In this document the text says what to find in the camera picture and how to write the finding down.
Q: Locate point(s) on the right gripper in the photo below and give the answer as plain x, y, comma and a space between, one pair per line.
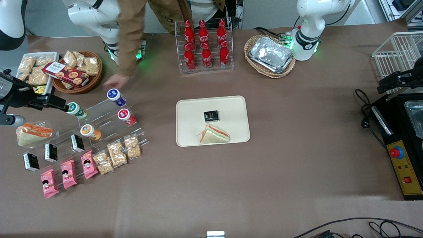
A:
20, 95

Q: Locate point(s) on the green cap gum bottle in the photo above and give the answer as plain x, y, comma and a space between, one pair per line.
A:
77, 111

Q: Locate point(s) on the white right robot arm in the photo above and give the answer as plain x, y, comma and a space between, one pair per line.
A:
86, 16

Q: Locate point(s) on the brown sleeved forearm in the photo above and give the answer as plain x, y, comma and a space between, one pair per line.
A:
130, 36

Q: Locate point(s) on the white rectangular snack tray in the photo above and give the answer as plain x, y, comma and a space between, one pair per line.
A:
53, 58

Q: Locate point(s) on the beige plastic serving tray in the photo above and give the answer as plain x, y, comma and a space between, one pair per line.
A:
231, 109

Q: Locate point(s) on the foil tray in machine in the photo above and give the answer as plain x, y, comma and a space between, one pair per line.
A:
416, 115

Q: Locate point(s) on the person's bare hand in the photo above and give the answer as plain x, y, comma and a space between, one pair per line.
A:
116, 81

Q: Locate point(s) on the yellow snack packet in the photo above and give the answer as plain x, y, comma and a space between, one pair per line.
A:
40, 90

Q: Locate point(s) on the red cookie box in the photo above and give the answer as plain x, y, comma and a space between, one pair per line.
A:
66, 74

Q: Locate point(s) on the clear bag of puffed snack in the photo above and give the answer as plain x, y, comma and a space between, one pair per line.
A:
91, 66
22, 76
38, 77
79, 58
70, 59
44, 61
26, 64

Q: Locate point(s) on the wicker basket with snacks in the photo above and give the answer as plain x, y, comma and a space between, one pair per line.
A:
91, 82

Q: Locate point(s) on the large wrapped triangle sandwich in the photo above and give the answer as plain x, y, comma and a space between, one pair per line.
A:
33, 134

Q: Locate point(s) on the small black box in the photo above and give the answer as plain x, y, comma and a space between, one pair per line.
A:
211, 116
31, 162
77, 143
51, 152

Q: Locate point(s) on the clear acrylic tiered display stand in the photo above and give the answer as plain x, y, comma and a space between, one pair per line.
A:
105, 114

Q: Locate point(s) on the blue lid yogurt cup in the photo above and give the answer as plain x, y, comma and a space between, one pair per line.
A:
116, 97

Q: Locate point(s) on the pink snack packet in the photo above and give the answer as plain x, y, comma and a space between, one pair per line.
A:
49, 184
89, 164
68, 174

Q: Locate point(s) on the red lid yogurt cup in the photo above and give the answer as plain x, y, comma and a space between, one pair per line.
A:
126, 116

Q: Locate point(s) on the clear bag of rice crackers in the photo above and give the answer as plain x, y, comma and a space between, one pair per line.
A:
133, 147
117, 153
103, 163

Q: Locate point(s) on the clear acrylic bottle rack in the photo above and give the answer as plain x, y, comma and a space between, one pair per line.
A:
178, 66

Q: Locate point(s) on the red cola bottle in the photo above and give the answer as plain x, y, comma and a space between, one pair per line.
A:
203, 32
189, 33
189, 59
206, 57
221, 31
224, 55

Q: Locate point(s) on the small wrapped triangle sandwich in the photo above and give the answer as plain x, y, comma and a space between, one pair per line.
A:
214, 135

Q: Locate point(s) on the small white box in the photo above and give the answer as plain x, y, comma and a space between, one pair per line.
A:
215, 234

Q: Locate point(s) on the stack of foil trays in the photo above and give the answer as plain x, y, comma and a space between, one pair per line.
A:
271, 54

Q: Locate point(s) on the wicker basket with foil trays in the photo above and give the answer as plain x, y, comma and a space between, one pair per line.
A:
281, 74

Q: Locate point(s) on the black sealing machine yellow panel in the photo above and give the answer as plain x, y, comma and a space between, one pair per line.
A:
393, 112

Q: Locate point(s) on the red emergency stop button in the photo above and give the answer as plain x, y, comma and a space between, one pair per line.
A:
396, 152

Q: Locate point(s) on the grey equipment shelf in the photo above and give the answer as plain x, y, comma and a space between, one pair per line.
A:
400, 8

